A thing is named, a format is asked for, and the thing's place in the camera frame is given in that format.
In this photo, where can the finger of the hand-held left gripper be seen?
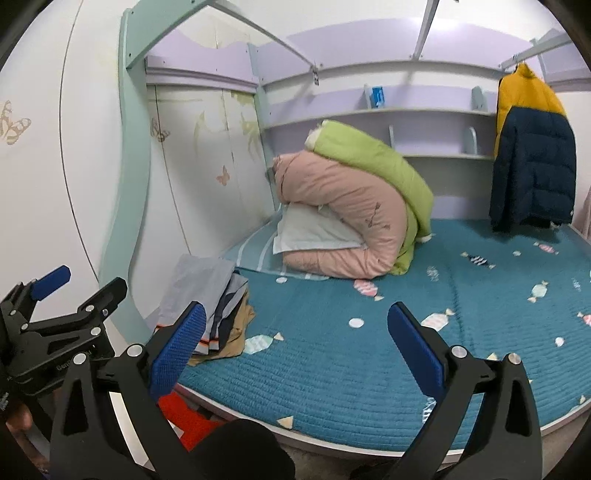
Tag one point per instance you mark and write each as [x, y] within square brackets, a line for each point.
[106, 297]
[51, 279]

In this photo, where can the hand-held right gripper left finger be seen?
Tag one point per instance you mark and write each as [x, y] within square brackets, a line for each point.
[178, 350]

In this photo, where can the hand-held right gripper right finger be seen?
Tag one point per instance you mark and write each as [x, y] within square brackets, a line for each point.
[415, 350]

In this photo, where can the grey zip jacket navy sleeves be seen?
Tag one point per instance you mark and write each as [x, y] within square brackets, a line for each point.
[194, 286]

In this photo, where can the teal candy-print bed mat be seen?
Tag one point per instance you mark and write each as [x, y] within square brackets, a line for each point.
[369, 369]

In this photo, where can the folded navy garment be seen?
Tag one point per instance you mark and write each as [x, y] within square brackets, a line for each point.
[229, 323]

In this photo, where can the folded tan pants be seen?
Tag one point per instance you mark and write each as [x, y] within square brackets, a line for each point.
[236, 344]

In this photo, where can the red cloth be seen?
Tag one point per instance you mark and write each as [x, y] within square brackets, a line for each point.
[189, 420]

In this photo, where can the striped teal sheet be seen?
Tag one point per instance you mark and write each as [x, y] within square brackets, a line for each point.
[251, 256]

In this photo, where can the white pillow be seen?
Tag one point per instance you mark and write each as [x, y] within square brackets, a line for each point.
[309, 230]

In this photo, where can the white wardrobe with butterfly print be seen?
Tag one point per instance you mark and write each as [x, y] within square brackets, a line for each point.
[207, 161]

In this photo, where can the pink quilt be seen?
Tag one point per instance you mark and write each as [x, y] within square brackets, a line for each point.
[332, 194]

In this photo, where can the green quilt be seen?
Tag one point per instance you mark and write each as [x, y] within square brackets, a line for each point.
[369, 152]

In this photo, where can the yellow and navy puffer jacket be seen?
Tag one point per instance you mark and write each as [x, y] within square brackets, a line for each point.
[531, 152]

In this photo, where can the blue box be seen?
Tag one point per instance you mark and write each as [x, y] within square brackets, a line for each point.
[378, 97]

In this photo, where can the white bottle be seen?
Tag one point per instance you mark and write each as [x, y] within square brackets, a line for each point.
[368, 97]

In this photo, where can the mint green loft bed frame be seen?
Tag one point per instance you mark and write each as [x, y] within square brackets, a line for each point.
[134, 184]

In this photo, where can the butterfly wall sticker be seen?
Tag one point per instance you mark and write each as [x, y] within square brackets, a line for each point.
[14, 124]

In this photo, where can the lilac wall shelf unit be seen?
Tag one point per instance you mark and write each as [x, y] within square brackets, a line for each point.
[415, 115]

